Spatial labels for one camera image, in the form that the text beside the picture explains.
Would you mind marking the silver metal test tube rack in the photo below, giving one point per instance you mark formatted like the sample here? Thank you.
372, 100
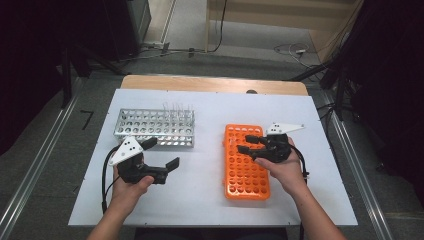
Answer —
153, 128

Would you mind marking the metal floor rail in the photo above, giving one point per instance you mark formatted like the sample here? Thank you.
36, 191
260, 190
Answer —
36, 166
370, 200

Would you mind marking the dark round table grommet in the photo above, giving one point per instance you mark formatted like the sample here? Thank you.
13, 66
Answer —
251, 91

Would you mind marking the person's right hand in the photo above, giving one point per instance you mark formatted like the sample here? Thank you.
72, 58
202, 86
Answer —
286, 175

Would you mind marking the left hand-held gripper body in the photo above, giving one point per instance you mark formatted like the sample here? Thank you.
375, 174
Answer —
128, 150

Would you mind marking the wooden table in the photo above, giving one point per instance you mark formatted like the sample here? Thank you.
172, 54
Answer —
200, 83

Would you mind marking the light wooden partition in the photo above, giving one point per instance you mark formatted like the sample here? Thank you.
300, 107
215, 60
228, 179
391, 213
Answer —
266, 15

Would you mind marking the dark curtain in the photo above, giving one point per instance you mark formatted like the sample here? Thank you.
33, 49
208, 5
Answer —
30, 66
393, 83

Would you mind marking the white board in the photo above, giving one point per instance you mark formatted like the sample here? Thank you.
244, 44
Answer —
200, 186

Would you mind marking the black metal stand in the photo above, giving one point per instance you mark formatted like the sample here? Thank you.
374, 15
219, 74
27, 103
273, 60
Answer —
66, 83
340, 93

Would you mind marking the person's left hand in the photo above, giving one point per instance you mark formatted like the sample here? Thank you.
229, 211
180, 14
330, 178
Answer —
128, 195

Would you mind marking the orange plastic test tube rack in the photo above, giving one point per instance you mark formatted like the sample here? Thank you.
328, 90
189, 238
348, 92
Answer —
245, 183

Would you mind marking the dark cabinet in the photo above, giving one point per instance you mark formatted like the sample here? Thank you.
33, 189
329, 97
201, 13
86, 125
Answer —
126, 30

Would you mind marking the clear glass test tube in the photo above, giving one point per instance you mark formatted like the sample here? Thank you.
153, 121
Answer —
173, 109
190, 109
231, 141
181, 109
165, 108

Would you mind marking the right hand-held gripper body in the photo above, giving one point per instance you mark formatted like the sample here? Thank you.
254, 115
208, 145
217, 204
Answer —
276, 146

